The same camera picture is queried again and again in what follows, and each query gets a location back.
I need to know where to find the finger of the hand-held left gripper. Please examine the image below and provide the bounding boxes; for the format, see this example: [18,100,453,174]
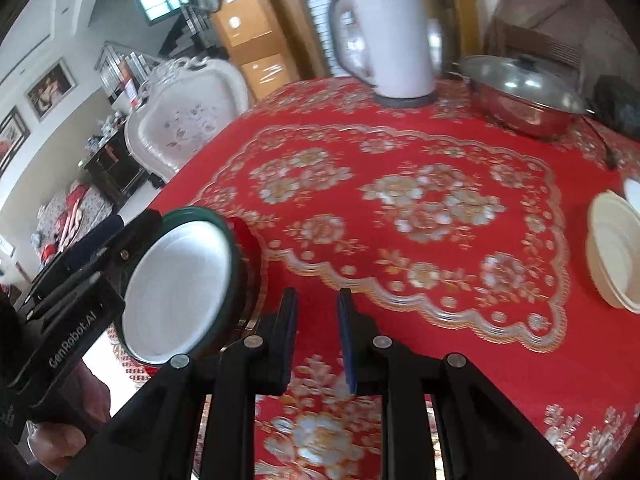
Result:
[22,249,132,322]
[59,208,164,270]

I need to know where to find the sofa with red-white cover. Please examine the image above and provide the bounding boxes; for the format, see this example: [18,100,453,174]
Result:
[30,182,114,262]

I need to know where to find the red glass plate gold rim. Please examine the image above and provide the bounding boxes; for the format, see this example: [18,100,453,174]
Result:
[227,215,271,335]

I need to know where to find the red floral tablecloth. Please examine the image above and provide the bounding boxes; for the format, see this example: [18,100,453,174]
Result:
[107,77,640,480]

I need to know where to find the black power cord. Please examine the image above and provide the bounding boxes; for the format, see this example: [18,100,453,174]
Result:
[581,115,622,169]

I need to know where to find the white window blinds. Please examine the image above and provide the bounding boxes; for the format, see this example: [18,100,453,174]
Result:
[292,0,352,79]

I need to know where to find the white electric kettle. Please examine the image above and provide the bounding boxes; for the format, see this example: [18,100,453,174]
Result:
[327,0,446,109]

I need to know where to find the porcelain tea set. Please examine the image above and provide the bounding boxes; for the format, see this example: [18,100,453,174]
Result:
[85,112,127,152]

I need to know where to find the wooden door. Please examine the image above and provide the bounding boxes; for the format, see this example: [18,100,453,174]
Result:
[200,0,327,102]

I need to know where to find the metal stair railing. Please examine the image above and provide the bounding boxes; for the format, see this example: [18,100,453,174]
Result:
[97,42,152,107]

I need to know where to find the white carved chair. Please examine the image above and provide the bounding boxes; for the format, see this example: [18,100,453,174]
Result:
[125,57,251,184]

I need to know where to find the stainless steel pot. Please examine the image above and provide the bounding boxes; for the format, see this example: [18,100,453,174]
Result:
[452,72,597,142]

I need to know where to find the small framed picture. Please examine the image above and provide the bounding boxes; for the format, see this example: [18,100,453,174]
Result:
[25,58,77,120]

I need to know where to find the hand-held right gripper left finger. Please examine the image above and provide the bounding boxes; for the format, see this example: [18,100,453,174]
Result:
[59,288,299,480]

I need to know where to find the person's left hand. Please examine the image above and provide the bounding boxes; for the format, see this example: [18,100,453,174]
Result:
[29,365,112,474]

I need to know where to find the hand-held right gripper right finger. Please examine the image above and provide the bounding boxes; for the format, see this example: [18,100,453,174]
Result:
[337,288,576,480]

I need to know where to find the dark wooden cabinet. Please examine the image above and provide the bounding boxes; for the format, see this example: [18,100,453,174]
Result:
[80,127,147,202]

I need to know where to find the large framed picture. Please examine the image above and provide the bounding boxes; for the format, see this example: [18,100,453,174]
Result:
[0,106,32,177]

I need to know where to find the green plastic bowl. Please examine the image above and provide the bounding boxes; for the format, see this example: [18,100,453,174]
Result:
[112,206,251,367]

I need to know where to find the white bowl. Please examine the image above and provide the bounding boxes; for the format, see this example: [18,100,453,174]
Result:
[122,220,236,364]
[587,190,640,307]
[585,240,640,315]

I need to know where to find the round wooden folding tabletop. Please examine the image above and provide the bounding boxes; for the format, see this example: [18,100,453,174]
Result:
[487,0,622,87]

